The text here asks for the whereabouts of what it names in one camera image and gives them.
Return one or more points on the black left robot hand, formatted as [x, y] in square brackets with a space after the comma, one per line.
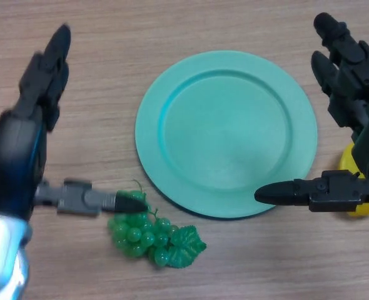
[12, 156]

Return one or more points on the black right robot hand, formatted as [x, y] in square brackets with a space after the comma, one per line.
[359, 87]

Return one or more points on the green plastic grapes bunch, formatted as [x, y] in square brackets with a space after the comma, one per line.
[134, 234]

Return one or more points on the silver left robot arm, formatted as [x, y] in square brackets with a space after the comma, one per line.
[0, 250]

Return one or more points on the green round plate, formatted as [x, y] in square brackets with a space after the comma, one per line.
[228, 134]

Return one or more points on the yellow fruit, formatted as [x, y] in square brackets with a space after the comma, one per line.
[347, 161]

